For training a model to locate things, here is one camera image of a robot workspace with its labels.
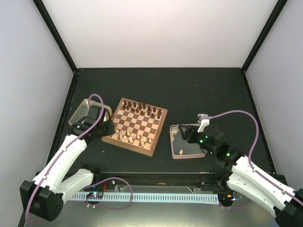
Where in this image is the light bishop tray corner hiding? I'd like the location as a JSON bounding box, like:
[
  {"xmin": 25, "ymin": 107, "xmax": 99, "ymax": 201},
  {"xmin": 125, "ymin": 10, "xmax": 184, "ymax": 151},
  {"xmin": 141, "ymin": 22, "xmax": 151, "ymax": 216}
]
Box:
[{"xmin": 171, "ymin": 130, "xmax": 178, "ymax": 137}]

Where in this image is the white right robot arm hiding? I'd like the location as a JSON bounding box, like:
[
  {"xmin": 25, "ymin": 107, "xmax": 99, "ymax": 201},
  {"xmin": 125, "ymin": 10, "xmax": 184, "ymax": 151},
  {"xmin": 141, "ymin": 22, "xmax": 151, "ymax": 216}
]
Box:
[{"xmin": 178, "ymin": 124, "xmax": 303, "ymax": 227}]

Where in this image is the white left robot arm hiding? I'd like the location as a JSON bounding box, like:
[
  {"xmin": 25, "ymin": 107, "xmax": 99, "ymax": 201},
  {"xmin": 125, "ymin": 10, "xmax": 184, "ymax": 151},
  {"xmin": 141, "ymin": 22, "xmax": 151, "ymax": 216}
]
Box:
[{"xmin": 19, "ymin": 105, "xmax": 114, "ymax": 221}]

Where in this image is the right controller board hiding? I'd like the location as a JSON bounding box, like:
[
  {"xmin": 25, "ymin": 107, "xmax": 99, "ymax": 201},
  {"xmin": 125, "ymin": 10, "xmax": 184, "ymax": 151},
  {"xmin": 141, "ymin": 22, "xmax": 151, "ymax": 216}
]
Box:
[{"xmin": 218, "ymin": 194, "xmax": 243, "ymax": 201}]

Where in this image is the controller board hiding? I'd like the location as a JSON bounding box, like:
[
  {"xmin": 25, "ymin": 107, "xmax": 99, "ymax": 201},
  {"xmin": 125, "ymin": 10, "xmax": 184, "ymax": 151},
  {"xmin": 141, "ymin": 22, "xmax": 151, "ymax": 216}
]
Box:
[
  {"xmin": 86, "ymin": 192, "xmax": 103, "ymax": 200},
  {"xmin": 218, "ymin": 194, "xmax": 243, "ymax": 201}
]

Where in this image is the left controller board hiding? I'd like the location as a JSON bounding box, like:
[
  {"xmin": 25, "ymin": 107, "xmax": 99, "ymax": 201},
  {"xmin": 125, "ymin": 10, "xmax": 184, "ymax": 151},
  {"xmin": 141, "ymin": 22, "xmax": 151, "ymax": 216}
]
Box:
[{"xmin": 86, "ymin": 192, "xmax": 103, "ymax": 200}]

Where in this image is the pink plastic tray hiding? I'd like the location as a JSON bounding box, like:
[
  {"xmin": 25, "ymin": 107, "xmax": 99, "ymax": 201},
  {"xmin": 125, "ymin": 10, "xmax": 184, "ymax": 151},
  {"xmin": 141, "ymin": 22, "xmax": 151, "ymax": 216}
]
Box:
[{"xmin": 169, "ymin": 125, "xmax": 207, "ymax": 159}]

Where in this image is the yellow metal tin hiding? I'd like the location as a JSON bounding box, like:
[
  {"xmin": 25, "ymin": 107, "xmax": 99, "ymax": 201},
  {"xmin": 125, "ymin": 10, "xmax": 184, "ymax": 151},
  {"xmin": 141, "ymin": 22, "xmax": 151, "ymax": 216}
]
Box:
[{"xmin": 68, "ymin": 99, "xmax": 113, "ymax": 126}]

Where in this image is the wooden chessboard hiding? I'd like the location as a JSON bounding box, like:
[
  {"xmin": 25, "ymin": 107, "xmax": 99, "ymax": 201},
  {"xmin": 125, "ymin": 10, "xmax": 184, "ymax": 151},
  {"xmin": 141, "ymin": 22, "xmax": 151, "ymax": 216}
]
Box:
[{"xmin": 102, "ymin": 98, "xmax": 168, "ymax": 157}]

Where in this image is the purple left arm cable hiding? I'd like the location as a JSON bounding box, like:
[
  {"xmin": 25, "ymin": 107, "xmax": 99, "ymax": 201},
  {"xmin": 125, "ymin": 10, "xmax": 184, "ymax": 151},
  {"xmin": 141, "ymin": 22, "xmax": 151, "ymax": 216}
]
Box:
[{"xmin": 24, "ymin": 93, "xmax": 105, "ymax": 225}]

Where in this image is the black front rail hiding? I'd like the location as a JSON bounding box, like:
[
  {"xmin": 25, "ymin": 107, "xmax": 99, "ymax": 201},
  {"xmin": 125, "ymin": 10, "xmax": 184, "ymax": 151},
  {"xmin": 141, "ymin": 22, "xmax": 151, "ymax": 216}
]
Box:
[{"xmin": 98, "ymin": 172, "xmax": 219, "ymax": 186}]

